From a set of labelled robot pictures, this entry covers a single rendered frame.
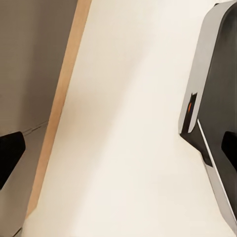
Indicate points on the cabinet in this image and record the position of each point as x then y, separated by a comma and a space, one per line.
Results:
33, 41

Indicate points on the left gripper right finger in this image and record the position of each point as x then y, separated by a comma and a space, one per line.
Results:
229, 147

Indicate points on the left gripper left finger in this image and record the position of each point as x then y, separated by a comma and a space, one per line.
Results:
12, 147

